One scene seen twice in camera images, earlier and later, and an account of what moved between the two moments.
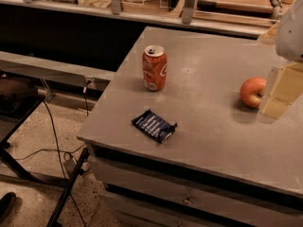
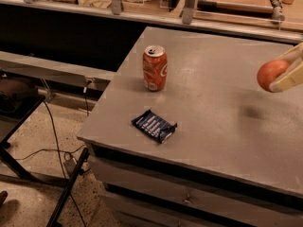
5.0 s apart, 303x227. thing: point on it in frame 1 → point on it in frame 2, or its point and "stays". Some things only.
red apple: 252,91 → 269,71
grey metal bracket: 187,12 stays
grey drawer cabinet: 225,165 stays
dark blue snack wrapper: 154,126 stays
